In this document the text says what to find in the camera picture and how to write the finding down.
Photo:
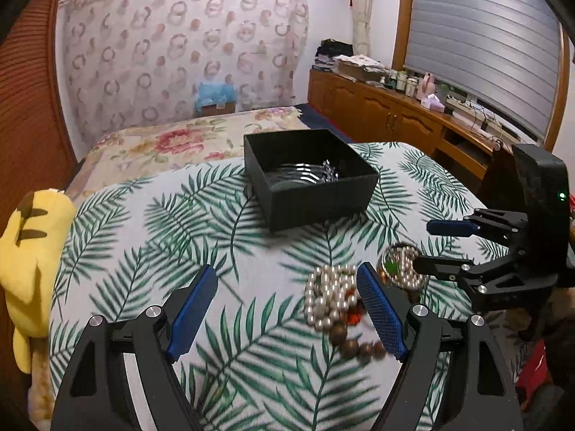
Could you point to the navy bed sheet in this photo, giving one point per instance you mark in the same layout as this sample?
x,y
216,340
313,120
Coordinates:
x,y
323,123

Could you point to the white lace curtain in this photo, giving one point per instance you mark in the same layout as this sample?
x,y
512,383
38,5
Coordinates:
x,y
363,18

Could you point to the green leaf print cloth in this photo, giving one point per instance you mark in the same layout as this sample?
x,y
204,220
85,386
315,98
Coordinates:
x,y
251,368

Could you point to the silver sparkly brooch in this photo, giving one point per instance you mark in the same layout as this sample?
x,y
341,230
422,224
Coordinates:
x,y
329,170

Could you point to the wooden cabinet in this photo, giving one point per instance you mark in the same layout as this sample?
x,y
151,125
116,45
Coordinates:
x,y
382,107

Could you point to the pink bottle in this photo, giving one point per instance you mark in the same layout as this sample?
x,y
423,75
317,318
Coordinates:
x,y
426,87

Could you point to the small cardboard box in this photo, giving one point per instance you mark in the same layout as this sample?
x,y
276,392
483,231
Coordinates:
x,y
218,107

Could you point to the blue plastic bag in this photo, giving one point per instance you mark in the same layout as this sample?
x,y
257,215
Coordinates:
x,y
215,92

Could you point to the black jewelry box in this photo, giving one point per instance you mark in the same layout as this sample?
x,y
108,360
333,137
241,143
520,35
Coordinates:
x,y
314,206

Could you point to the wooden window frame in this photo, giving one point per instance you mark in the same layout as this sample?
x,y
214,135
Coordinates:
x,y
402,18

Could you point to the floral blanket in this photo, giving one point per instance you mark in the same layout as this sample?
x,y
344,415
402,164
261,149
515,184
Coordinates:
x,y
179,139

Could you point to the red cloth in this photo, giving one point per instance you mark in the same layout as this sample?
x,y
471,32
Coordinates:
x,y
534,368

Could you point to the silver metal bangles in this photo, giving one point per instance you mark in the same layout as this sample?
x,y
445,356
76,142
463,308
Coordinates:
x,y
296,173

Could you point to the yellow plush toy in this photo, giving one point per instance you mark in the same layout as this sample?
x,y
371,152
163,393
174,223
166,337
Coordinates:
x,y
27,251

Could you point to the flat cardboard box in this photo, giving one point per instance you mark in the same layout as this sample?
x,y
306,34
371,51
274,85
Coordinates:
x,y
355,69

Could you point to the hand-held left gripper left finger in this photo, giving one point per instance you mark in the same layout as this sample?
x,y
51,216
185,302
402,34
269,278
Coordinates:
x,y
191,309

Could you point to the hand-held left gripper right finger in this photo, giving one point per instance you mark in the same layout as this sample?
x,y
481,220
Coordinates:
x,y
382,309

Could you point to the pile of dark clothes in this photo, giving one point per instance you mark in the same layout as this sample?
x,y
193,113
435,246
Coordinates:
x,y
334,51

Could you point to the pink tissue box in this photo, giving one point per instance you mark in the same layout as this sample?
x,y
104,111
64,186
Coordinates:
x,y
433,103

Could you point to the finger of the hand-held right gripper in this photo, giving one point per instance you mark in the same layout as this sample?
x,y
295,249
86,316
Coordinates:
x,y
438,267
449,226

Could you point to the group of cosmetic bottles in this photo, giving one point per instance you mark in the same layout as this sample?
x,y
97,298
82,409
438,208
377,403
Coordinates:
x,y
400,83

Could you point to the white power strip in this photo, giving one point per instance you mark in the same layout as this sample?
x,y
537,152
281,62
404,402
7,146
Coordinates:
x,y
467,110

